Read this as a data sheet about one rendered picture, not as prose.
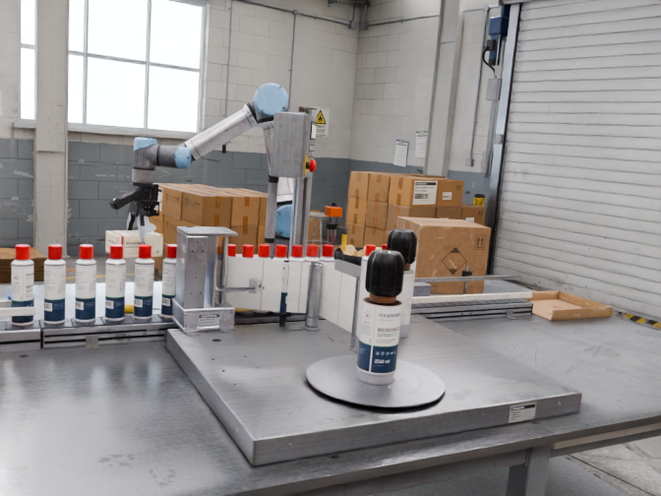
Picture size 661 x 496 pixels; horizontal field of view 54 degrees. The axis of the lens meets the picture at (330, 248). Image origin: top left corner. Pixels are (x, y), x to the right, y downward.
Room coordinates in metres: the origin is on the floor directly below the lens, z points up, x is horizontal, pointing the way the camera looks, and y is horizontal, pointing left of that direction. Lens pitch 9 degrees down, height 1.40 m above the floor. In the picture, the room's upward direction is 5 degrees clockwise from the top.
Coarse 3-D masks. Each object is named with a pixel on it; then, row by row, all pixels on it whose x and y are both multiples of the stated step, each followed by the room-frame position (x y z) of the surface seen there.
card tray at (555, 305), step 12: (528, 300) 2.55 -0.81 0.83; (540, 300) 2.57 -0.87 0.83; (552, 300) 2.59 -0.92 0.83; (564, 300) 2.60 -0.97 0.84; (576, 300) 2.54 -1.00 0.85; (588, 300) 2.49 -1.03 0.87; (540, 312) 2.36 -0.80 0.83; (552, 312) 2.26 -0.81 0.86; (564, 312) 2.29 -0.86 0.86; (576, 312) 2.32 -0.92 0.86; (588, 312) 2.35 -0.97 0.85; (600, 312) 2.37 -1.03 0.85
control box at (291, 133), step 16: (288, 112) 1.93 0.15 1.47; (288, 128) 1.93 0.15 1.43; (304, 128) 1.93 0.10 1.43; (272, 144) 1.93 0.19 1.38; (288, 144) 1.93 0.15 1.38; (304, 144) 1.93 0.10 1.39; (272, 160) 1.93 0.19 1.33; (288, 160) 1.93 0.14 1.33; (304, 160) 1.93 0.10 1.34; (288, 176) 1.93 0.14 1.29; (304, 176) 1.98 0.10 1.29
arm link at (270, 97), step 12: (276, 84) 2.29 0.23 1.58; (264, 96) 2.26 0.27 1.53; (276, 96) 2.27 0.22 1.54; (264, 108) 2.25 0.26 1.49; (276, 108) 2.26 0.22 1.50; (264, 120) 2.28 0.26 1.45; (264, 132) 2.30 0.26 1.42; (288, 180) 2.28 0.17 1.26; (288, 192) 2.28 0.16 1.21; (276, 204) 2.26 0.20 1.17; (288, 204) 2.26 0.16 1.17; (276, 216) 2.24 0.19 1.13; (288, 216) 2.24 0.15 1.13; (276, 228) 2.24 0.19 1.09; (288, 228) 2.25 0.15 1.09
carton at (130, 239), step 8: (112, 232) 2.22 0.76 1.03; (120, 232) 2.23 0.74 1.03; (128, 232) 2.25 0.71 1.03; (136, 232) 2.26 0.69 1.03; (152, 232) 2.29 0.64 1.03; (112, 240) 2.19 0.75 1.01; (120, 240) 2.16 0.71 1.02; (128, 240) 2.17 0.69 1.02; (136, 240) 2.19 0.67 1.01; (152, 240) 2.23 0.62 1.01; (160, 240) 2.24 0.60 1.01; (128, 248) 2.17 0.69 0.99; (136, 248) 2.19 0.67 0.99; (152, 248) 2.23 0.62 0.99; (160, 248) 2.24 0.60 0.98; (128, 256) 2.17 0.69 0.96; (136, 256) 2.19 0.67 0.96; (152, 256) 2.23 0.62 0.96
